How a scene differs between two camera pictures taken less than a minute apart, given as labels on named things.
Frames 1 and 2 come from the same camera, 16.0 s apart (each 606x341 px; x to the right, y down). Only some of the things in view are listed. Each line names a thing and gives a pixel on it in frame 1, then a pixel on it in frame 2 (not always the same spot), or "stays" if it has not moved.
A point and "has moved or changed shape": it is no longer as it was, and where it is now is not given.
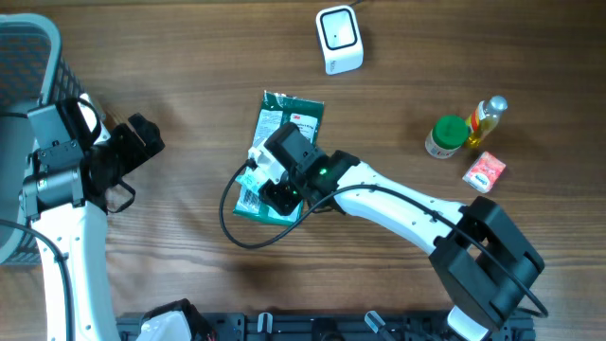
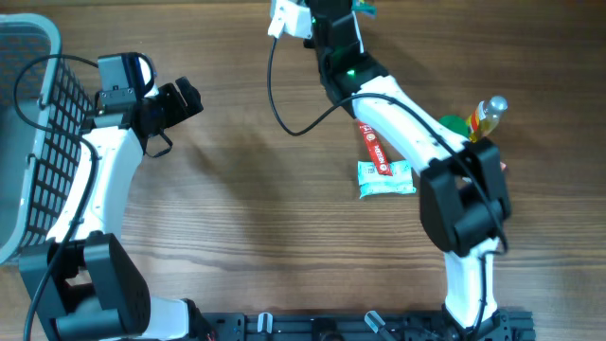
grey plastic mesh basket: [33, 73] stays
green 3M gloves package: [275, 111] -> [362, 6]
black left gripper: [137, 152] -> [177, 111]
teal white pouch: [250, 181] has moved or changed shape
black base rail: [325, 327] stays
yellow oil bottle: [484, 118] stays
